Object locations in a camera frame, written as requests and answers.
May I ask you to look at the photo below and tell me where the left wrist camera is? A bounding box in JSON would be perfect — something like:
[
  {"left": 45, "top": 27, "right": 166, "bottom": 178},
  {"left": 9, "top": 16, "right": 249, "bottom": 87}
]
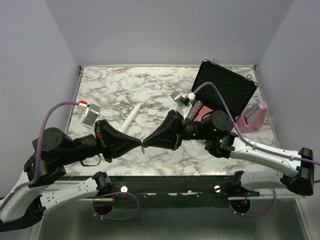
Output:
[{"left": 80, "top": 103, "right": 100, "bottom": 135}]

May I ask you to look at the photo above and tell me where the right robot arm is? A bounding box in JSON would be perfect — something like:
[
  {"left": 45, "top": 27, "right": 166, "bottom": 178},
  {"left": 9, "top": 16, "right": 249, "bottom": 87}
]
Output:
[{"left": 142, "top": 110, "right": 316, "bottom": 196}]

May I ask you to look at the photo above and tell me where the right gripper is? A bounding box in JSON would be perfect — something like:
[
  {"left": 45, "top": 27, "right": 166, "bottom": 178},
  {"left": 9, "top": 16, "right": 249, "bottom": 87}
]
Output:
[{"left": 143, "top": 110, "right": 212, "bottom": 151}]

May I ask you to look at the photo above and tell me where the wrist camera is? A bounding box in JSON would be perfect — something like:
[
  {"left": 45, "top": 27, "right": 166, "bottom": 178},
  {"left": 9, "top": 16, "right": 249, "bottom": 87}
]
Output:
[
  {"left": 80, "top": 103, "right": 100, "bottom": 135},
  {"left": 170, "top": 90, "right": 196, "bottom": 120}
]

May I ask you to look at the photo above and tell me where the aluminium frame rail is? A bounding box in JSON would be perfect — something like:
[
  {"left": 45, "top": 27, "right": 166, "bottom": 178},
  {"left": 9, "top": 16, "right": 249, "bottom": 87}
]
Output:
[{"left": 255, "top": 188, "right": 305, "bottom": 199}]

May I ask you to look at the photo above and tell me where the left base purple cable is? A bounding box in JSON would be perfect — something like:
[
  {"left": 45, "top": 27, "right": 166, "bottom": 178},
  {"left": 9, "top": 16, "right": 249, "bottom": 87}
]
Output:
[{"left": 92, "top": 191, "right": 140, "bottom": 221}]

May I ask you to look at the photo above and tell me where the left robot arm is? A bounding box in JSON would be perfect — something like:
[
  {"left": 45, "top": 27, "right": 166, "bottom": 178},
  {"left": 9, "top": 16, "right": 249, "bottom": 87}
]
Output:
[{"left": 0, "top": 120, "right": 142, "bottom": 232}]

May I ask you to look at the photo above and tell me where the pink card holder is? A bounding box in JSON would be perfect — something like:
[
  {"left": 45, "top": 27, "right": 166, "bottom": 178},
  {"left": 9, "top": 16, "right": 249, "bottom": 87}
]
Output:
[{"left": 236, "top": 101, "right": 268, "bottom": 134}]

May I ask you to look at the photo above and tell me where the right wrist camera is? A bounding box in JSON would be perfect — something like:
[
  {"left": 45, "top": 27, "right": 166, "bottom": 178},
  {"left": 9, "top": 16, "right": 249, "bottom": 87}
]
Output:
[{"left": 170, "top": 90, "right": 196, "bottom": 120}]

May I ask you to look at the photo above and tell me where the black poker chip case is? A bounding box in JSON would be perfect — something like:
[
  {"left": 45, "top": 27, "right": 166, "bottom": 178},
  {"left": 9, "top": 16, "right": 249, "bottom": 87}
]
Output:
[{"left": 191, "top": 59, "right": 258, "bottom": 119}]

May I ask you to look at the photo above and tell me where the white cylindrical tube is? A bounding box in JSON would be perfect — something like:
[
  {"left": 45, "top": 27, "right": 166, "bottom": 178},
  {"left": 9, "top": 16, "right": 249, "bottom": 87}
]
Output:
[{"left": 119, "top": 103, "right": 141, "bottom": 134}]

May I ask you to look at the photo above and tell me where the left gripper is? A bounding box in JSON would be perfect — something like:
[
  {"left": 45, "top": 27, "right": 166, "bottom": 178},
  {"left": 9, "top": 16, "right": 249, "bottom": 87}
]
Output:
[{"left": 60, "top": 118, "right": 143, "bottom": 166}]

